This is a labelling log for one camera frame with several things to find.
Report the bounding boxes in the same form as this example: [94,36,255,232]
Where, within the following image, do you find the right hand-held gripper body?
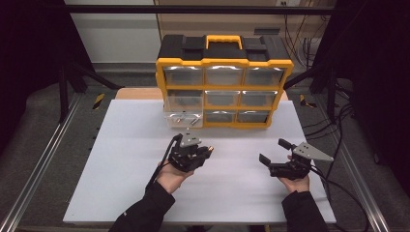
[268,141,335,181]

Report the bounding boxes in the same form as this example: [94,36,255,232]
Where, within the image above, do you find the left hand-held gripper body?
[166,131,207,173]

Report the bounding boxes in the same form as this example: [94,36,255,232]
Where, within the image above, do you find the clear plastic pulled-out drawer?
[163,95,205,130]

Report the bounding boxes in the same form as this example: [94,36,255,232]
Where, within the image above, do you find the yellow black drawer organizer cabinet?
[156,34,295,130]

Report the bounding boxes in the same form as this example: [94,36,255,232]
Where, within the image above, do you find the person's right hand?
[278,174,311,193]

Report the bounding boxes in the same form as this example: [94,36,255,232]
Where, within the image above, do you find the person's left hand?
[156,161,194,194]

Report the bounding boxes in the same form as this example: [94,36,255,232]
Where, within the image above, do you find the white table cover board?
[62,99,337,225]

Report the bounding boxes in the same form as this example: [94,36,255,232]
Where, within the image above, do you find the yellow black floor tape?
[299,94,319,109]
[93,93,106,111]

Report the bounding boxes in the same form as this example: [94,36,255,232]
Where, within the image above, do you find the black metal stand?
[283,62,340,124]
[57,60,126,124]

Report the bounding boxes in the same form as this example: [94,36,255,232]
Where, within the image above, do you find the set of closed clear drawers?
[162,65,285,124]

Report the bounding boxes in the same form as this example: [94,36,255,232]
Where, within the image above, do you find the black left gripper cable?
[145,133,184,191]

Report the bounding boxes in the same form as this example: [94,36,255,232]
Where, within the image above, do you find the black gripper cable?
[145,133,184,191]
[310,165,371,232]

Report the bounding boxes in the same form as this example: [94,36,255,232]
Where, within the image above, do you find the bundle of floor cables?
[303,101,356,140]

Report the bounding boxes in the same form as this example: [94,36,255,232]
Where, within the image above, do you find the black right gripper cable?
[310,165,371,232]

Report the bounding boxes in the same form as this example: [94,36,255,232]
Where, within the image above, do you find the aluminium frame rail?
[0,93,82,232]
[335,136,392,232]

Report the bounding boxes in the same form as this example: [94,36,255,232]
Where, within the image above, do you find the hanging wall cables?
[282,13,331,70]

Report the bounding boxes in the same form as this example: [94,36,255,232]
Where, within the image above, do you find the grey wall outlet strip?
[253,28,281,36]

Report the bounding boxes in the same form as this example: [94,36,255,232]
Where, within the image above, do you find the black horizontal frame bar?
[64,4,337,15]

